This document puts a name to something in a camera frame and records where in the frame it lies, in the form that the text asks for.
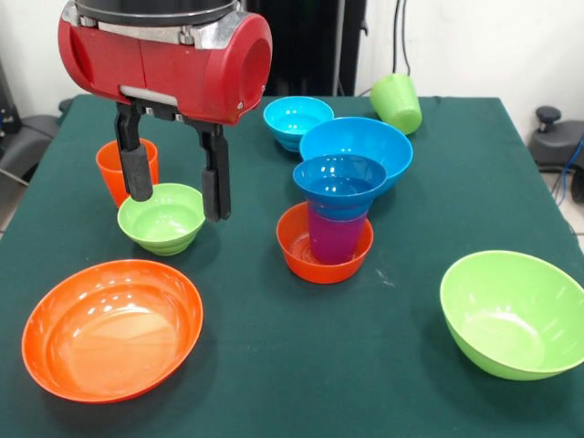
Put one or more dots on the orange cup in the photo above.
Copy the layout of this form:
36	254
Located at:
109	169

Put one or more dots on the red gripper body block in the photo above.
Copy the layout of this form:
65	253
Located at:
173	77

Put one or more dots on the dark green tablecloth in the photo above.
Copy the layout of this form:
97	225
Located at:
296	328

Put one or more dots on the large orange bowl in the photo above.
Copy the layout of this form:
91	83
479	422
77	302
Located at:
109	333

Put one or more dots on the large blue bowl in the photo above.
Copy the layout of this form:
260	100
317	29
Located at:
365	141

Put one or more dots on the small green bowl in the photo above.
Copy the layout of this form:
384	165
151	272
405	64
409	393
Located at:
162	228

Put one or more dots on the purple cup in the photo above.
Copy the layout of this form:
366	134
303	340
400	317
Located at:
337	242

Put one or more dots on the large green bowl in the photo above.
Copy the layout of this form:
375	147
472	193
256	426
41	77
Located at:
506	315

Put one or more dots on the small turquoise bowl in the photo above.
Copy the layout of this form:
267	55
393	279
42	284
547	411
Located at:
296	118

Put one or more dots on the small orange bowl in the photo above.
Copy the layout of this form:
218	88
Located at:
296	264

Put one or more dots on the green cup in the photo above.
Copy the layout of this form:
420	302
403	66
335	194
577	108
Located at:
397	105

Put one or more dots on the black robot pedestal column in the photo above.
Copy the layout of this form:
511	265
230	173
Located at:
315	45

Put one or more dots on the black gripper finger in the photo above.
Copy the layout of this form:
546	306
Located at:
216	191
137	173

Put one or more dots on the dark blue bowl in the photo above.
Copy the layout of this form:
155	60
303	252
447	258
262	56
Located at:
340	187

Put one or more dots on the grey pedestal leg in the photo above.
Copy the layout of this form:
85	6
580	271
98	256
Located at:
27	137
554	141

